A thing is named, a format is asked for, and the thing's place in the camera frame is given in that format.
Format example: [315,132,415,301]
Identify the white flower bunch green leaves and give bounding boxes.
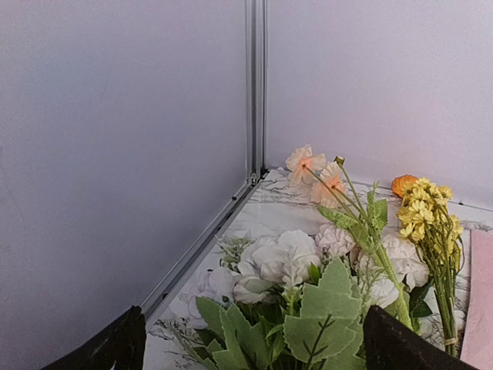
[186,224,431,369]

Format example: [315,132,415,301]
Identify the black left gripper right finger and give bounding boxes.
[363,305,475,370]

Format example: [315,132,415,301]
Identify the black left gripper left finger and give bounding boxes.
[42,306,146,370]

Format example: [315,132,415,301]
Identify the pink wrapping paper sheet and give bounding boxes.
[461,230,492,369]

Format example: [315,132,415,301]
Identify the orange flower stem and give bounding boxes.
[391,174,417,198]

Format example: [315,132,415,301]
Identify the peach flower long green stem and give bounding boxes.
[285,145,413,329]

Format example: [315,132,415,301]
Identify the yellow small flower bunch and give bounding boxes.
[397,177,464,357]

